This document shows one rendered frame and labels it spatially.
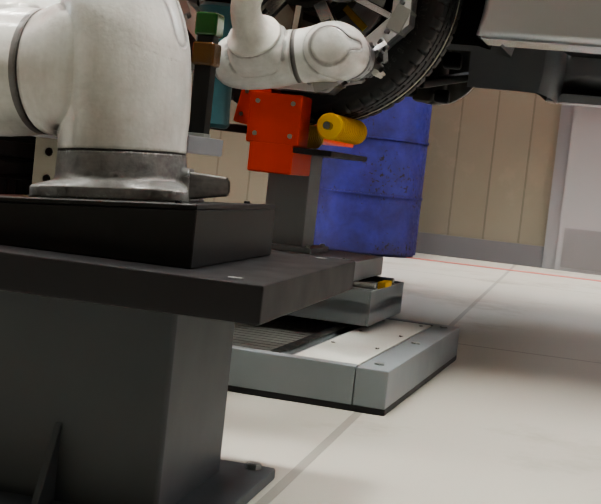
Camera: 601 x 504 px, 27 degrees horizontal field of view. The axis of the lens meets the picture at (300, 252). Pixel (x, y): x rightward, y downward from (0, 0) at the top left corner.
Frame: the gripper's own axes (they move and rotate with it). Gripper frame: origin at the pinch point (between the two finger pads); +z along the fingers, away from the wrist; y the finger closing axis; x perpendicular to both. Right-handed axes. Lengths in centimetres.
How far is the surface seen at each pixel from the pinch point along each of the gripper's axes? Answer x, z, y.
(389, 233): 14, 380, -85
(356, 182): 44, 372, -81
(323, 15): 19.7, 11.7, -2.7
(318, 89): 5.1, 1.0, -12.2
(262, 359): -37, -45, -44
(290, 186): -4.2, 16.4, -33.3
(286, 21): 28.9, 27.1, -12.0
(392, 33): 3.9, 1.2, 7.4
